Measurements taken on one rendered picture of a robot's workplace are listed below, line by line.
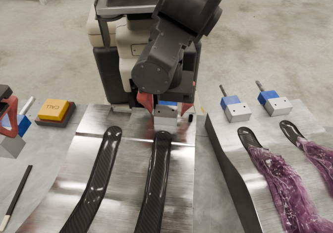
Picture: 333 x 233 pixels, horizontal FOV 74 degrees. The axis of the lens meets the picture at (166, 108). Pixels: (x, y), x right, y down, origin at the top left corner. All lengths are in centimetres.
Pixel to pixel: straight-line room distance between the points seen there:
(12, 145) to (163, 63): 33
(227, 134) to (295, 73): 183
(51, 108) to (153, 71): 42
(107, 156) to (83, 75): 168
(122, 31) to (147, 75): 51
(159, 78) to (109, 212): 24
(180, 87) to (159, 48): 14
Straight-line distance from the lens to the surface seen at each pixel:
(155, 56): 28
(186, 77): 44
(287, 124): 62
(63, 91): 202
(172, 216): 40
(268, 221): 44
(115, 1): 64
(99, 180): 46
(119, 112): 55
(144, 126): 49
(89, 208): 43
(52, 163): 61
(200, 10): 32
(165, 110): 48
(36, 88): 216
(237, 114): 55
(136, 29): 79
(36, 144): 66
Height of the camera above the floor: 128
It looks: 49 degrees down
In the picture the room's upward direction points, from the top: straight up
